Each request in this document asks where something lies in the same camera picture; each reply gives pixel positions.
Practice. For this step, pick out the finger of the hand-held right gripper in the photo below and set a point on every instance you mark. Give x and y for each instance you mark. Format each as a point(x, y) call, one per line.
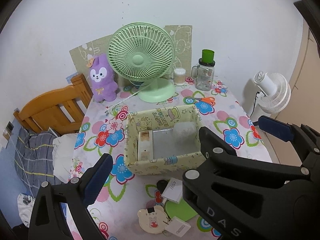
point(275, 128)
point(212, 145)

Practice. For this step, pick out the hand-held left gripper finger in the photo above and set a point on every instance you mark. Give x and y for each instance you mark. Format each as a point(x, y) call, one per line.
point(98, 176)

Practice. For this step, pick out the cartoon printed fabric storage box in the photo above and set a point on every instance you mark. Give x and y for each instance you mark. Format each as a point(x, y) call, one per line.
point(160, 166)

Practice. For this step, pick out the black head key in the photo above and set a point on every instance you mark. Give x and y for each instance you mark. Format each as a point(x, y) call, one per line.
point(162, 184)

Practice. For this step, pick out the green rounded lid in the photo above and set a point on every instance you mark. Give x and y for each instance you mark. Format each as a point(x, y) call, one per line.
point(180, 211)

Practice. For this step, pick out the white plug adapter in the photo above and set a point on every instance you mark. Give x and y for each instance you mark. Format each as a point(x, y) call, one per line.
point(178, 228)

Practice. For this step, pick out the floral tablecloth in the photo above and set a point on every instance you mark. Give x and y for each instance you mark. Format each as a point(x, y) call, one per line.
point(225, 116)

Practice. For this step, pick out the white floor fan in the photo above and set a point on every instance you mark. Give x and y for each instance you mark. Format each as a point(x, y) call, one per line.
point(272, 90)

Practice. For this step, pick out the long white carton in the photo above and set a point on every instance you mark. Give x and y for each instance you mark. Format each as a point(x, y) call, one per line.
point(145, 146)

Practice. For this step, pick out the beige panelled door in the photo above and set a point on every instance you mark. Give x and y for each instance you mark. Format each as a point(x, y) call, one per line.
point(306, 75)

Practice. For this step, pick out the grey plaid blanket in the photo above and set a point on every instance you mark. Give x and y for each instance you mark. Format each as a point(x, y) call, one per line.
point(35, 155)

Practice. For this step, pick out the glass jar mug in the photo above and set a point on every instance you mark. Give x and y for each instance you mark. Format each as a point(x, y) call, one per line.
point(203, 78)

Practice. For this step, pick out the cotton swab container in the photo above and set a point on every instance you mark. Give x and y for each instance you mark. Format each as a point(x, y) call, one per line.
point(179, 77)

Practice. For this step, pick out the white patterned cloth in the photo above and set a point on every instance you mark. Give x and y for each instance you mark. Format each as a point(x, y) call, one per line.
point(25, 207)

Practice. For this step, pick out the wooden bed headboard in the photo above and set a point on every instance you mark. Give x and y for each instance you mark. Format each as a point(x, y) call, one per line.
point(50, 105)

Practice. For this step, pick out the green plastic cup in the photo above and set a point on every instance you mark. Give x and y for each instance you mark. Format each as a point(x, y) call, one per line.
point(208, 56)

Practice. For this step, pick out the purple plush toy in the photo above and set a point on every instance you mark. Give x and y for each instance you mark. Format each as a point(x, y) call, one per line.
point(102, 80)

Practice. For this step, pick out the green desk fan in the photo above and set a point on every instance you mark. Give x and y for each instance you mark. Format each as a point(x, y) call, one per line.
point(138, 60)

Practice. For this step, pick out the wall outlet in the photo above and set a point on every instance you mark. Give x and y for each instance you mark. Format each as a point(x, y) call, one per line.
point(10, 127)

